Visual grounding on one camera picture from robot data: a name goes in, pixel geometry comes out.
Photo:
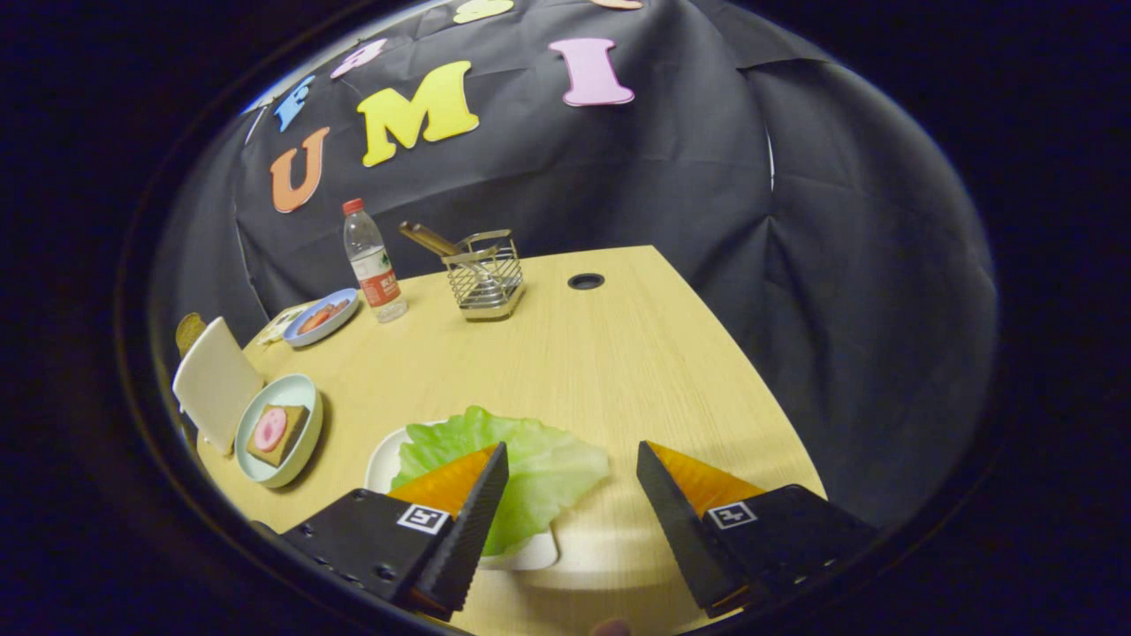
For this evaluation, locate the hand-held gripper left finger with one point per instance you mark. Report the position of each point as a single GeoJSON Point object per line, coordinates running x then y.
{"type": "Point", "coordinates": [468, 521]}

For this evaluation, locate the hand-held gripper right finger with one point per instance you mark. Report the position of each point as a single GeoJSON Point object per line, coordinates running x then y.
{"type": "Point", "coordinates": [676, 521]}

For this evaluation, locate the green lettuce leaf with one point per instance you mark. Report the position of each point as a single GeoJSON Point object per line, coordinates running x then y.
{"type": "Point", "coordinates": [548, 468]}

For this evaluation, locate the brown toasted bread slice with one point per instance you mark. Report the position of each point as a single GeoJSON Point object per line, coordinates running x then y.
{"type": "Point", "coordinates": [188, 334]}

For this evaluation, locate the white square plate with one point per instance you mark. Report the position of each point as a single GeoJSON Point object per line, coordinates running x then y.
{"type": "Point", "coordinates": [382, 464]}

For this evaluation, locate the pale green round plate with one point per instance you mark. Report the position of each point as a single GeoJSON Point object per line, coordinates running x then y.
{"type": "Point", "coordinates": [300, 391]}

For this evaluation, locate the pink ham slice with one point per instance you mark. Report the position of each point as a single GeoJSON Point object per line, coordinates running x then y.
{"type": "Point", "coordinates": [269, 429]}

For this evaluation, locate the blue round plate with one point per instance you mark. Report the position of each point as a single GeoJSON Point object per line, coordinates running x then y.
{"type": "Point", "coordinates": [340, 325]}

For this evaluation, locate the red tomato slice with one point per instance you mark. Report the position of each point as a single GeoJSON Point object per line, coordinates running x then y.
{"type": "Point", "coordinates": [315, 319]}

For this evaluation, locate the clear plastic water bottle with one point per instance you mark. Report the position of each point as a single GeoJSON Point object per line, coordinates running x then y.
{"type": "Point", "coordinates": [375, 274]}

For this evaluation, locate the white compartment condiment tray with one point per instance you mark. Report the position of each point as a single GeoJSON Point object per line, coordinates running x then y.
{"type": "Point", "coordinates": [276, 329]}

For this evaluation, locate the white toaster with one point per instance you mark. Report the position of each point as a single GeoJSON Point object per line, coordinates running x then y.
{"type": "Point", "coordinates": [216, 380]}

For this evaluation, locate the black backdrop cloth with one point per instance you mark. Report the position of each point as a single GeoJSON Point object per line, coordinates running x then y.
{"type": "Point", "coordinates": [663, 177]}

